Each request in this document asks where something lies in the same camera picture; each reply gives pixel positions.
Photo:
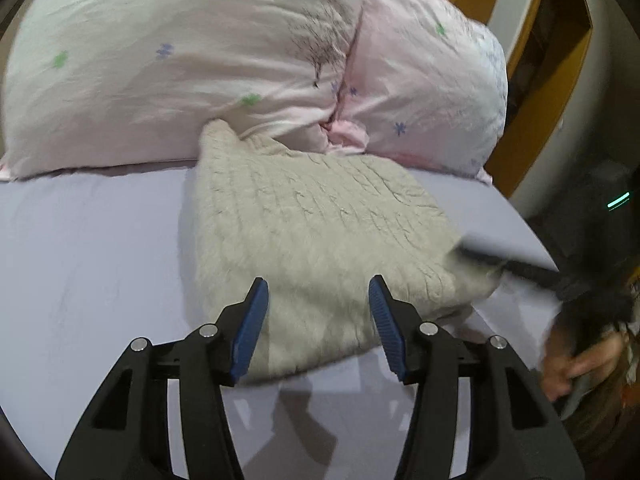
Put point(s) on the wooden bed headboard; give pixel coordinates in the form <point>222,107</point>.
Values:
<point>537,65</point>

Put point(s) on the white floral pillow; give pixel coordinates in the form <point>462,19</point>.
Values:
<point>170,65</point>

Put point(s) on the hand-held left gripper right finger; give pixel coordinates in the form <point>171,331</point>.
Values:
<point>385,321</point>

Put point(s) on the person's right hand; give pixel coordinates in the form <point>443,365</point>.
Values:
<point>567,355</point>

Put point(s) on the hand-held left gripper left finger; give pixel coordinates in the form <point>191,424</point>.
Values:
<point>252,320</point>

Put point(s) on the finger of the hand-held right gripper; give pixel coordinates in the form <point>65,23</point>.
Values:
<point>510,264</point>

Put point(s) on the lavender bed sheet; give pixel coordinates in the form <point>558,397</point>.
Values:
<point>95,280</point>

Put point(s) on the pink floral pillow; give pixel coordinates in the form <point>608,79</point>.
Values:
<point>420,85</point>

